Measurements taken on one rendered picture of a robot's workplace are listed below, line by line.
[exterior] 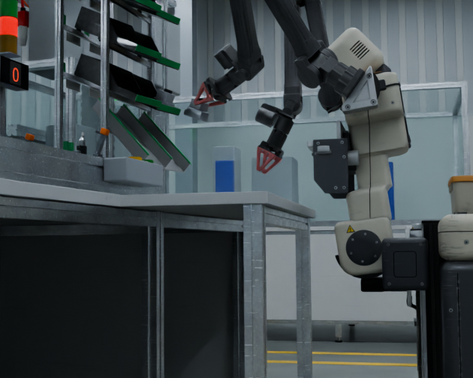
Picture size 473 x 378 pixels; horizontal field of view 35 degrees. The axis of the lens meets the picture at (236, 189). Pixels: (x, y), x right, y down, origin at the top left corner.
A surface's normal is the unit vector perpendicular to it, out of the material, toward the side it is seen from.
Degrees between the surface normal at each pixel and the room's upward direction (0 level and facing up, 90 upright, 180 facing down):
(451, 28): 90
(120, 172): 90
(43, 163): 90
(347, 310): 90
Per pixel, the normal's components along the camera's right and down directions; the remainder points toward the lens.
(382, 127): -0.22, -0.07
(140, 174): 0.94, -0.04
